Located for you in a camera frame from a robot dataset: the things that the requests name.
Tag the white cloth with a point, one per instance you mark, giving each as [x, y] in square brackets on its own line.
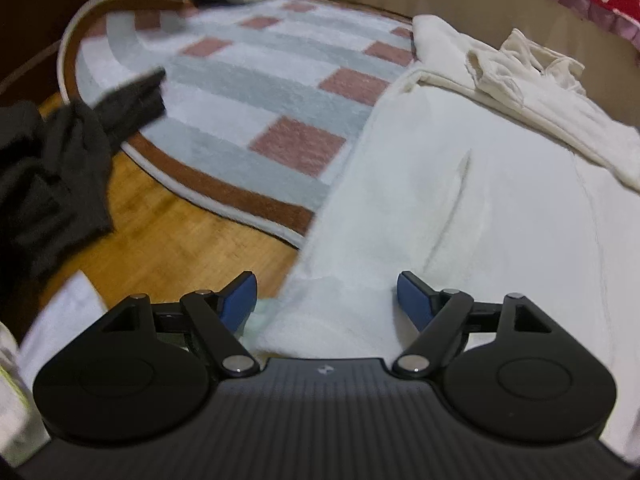
[65, 320]

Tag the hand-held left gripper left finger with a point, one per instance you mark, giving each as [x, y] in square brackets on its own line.
[240, 300]

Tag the cream crumpled garment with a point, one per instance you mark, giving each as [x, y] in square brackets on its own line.
[510, 70]

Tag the beige bed base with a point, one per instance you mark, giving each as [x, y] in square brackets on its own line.
[500, 0]

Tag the white fleece garment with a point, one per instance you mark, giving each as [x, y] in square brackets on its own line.
[500, 220]

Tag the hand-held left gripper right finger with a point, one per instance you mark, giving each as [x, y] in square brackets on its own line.
[412, 300]

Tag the checked rug with brown border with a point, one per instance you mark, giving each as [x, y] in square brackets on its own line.
[225, 110]

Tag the dark grey clothes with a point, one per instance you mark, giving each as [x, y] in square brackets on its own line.
[50, 185]

